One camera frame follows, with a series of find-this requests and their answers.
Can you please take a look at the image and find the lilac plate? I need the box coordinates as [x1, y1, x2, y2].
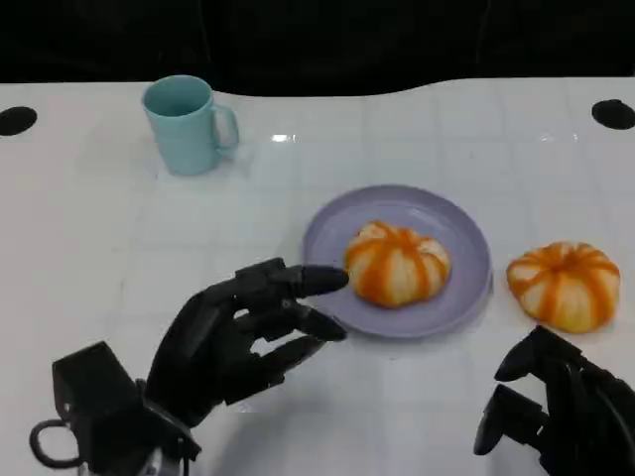
[301, 183, 495, 341]

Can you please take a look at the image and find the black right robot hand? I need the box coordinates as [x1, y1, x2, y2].
[472, 324, 635, 476]

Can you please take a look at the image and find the black table grommet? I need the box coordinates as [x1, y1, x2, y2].
[590, 98, 635, 132]
[0, 105, 39, 137]

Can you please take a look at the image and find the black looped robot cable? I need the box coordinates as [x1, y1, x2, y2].
[29, 418, 83, 470]

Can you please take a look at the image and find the orange white toy bread roll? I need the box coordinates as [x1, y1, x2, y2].
[505, 241, 622, 335]
[343, 219, 453, 310]

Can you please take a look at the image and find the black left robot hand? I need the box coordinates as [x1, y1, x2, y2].
[143, 257, 351, 428]

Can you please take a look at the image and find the pale green mug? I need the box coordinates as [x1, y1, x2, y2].
[141, 74, 240, 178]

